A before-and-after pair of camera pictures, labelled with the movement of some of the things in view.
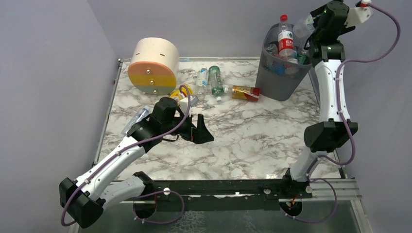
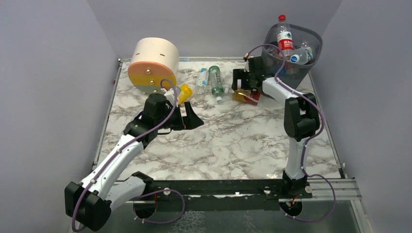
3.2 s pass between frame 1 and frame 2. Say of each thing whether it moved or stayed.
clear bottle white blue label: stayed
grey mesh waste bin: stayed
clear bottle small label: moved
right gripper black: moved
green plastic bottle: stayed
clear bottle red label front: stayed
